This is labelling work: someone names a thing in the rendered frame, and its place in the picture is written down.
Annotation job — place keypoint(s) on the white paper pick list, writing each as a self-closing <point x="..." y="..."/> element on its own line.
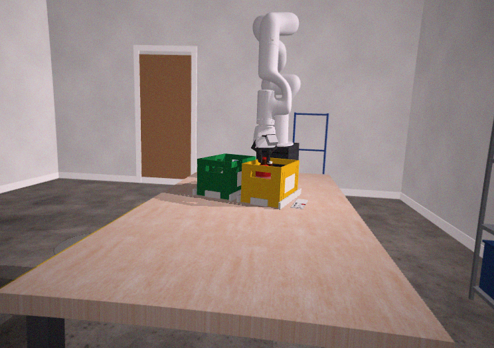
<point x="299" y="204"/>

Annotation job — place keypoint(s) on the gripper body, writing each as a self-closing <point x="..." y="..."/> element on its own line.
<point x="259" y="132"/>

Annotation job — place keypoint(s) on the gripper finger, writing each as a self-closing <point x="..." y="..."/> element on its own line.
<point x="269" y="152"/>
<point x="258" y="151"/>

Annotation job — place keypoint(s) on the green crate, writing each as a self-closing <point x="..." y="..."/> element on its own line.
<point x="227" y="182"/>

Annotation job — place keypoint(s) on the red bottle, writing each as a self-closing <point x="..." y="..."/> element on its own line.
<point x="263" y="174"/>

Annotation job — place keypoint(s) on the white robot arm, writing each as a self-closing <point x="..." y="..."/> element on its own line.
<point x="272" y="59"/>

